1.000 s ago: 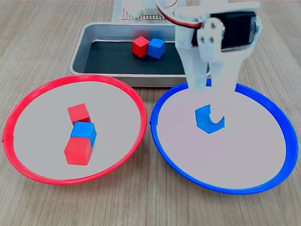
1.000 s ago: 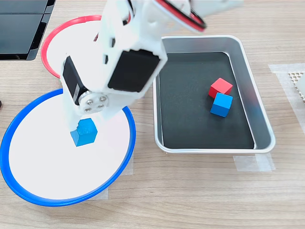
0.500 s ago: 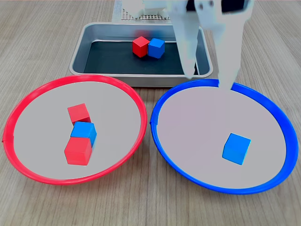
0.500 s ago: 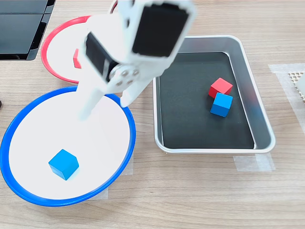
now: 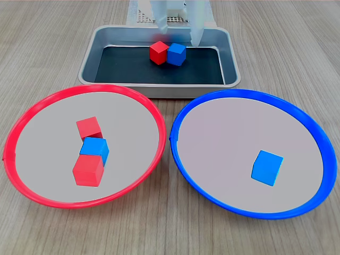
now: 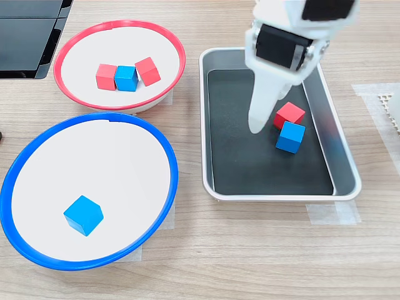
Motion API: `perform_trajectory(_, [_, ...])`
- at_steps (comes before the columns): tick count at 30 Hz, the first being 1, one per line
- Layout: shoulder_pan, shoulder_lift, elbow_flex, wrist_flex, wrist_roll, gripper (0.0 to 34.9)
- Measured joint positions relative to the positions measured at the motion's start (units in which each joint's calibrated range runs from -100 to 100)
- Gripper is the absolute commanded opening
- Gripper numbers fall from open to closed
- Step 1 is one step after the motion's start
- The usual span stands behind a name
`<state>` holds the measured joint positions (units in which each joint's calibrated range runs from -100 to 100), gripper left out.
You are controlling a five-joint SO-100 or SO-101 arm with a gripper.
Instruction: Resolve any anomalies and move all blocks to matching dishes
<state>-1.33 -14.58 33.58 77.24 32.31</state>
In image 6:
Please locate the red cube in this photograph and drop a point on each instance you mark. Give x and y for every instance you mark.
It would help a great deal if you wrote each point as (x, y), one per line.
(289, 114)
(147, 72)
(105, 77)

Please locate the blue cube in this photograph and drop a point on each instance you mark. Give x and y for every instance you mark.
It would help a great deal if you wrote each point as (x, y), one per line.
(290, 137)
(82, 215)
(126, 78)

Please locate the red-rimmed white plate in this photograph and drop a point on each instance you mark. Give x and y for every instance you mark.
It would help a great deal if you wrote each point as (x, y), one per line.
(93, 43)

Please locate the black mat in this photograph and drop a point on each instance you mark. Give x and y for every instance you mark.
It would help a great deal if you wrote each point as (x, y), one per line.
(237, 162)

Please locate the pale perforated plate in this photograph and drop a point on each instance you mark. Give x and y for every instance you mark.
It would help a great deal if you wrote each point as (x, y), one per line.
(385, 101)

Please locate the steel tray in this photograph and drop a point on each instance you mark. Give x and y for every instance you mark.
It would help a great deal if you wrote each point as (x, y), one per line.
(337, 150)

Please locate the long clear tape strip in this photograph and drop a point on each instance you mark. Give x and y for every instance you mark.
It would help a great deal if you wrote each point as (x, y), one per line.
(382, 134)

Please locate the blue-rimmed white plate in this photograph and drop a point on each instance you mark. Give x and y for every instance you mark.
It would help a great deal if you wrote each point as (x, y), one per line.
(103, 162)

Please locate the black glossy flat device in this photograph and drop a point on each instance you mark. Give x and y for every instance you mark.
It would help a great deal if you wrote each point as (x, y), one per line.
(25, 40)

